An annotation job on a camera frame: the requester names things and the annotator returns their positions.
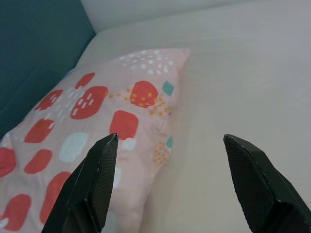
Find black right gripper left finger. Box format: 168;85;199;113
42;133;120;233

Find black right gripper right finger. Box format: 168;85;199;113
223;133;311;233

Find pink pillow orange spots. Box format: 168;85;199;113
0;48;191;233

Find cream mattress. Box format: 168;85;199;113
72;7;311;233

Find blue grey upholstered headboard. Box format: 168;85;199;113
0;0;97;133

